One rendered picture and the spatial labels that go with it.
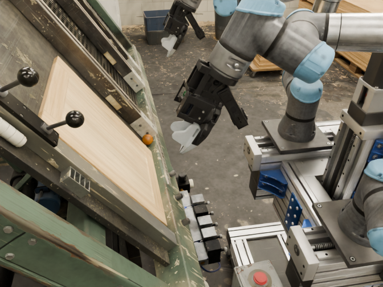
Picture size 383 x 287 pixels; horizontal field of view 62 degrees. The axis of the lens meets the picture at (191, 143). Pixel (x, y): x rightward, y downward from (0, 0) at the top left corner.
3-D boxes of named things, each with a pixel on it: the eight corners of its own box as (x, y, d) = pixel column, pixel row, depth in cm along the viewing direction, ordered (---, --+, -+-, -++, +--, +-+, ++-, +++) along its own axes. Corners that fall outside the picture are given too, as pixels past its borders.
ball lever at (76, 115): (44, 141, 73) (83, 130, 66) (31, 130, 71) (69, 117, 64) (52, 128, 75) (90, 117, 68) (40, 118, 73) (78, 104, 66)
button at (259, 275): (268, 286, 92) (269, 282, 91) (255, 288, 91) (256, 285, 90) (263, 273, 95) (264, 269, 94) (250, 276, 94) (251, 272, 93)
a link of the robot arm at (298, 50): (336, 37, 62) (288, 8, 61) (340, 59, 53) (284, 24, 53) (309, 70, 67) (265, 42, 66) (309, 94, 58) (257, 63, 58)
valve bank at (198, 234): (230, 285, 129) (235, 249, 115) (196, 292, 126) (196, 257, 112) (199, 196, 168) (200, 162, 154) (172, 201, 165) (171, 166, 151)
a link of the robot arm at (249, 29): (293, 9, 52) (249, -18, 52) (255, 68, 57) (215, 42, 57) (290, 7, 59) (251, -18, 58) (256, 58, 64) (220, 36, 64)
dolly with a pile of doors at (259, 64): (289, 76, 417) (296, 46, 392) (251, 79, 410) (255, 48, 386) (273, 58, 465) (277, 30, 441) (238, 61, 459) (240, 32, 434)
